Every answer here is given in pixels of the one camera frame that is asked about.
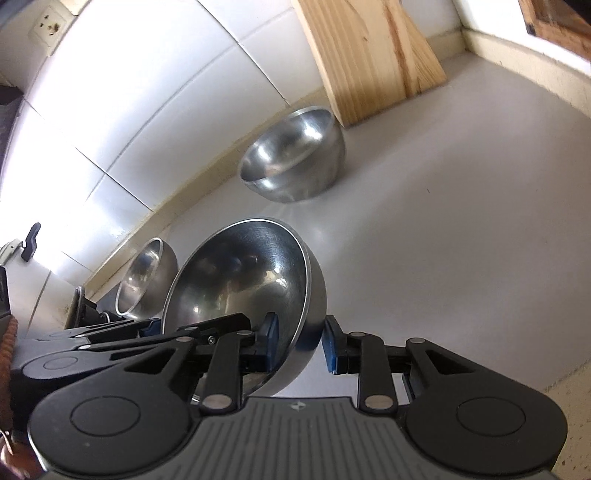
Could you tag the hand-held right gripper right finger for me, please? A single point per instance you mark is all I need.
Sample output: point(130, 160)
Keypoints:
point(330, 348)

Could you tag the white wall socket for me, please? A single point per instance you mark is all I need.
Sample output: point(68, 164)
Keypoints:
point(48, 22)

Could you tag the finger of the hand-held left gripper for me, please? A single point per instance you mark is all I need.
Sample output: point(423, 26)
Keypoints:
point(138, 344)
point(152, 327)

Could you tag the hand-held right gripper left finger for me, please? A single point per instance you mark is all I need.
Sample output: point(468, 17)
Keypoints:
point(272, 344)

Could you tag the brown knitted cloth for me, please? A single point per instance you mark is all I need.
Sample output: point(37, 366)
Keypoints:
point(7, 344)

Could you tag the brown wooden window frame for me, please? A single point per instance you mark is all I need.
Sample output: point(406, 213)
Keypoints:
point(558, 23)

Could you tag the wooden knife block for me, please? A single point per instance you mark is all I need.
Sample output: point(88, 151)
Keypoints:
point(364, 55)

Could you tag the stainless steel bowl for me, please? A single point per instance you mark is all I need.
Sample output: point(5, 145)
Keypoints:
point(295, 152)
point(240, 277)
point(143, 277)

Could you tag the aluminium pressure cooker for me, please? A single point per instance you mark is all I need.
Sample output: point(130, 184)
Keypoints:
point(23, 286)

